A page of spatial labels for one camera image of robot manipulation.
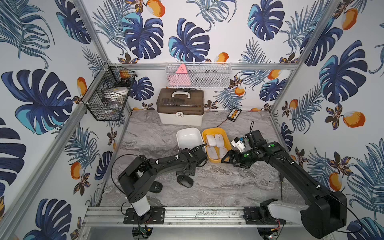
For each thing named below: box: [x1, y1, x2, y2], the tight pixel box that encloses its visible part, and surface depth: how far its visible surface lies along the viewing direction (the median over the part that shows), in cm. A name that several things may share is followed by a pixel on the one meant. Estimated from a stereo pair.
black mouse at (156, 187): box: [148, 181, 163, 194], surface depth 83 cm
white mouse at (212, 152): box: [207, 146, 218, 160], surface depth 97 cm
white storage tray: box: [176, 127, 205, 150], surface depth 104 cm
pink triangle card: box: [169, 63, 191, 87], surface depth 92 cm
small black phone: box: [226, 108, 242, 122], surface depth 119 cm
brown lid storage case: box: [156, 88, 205, 126], surface depth 104 cm
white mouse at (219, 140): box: [214, 133, 224, 148], surface depth 103 cm
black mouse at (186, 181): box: [177, 175, 194, 188], surface depth 86 cm
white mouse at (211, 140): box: [206, 134, 217, 147], surface depth 102 cm
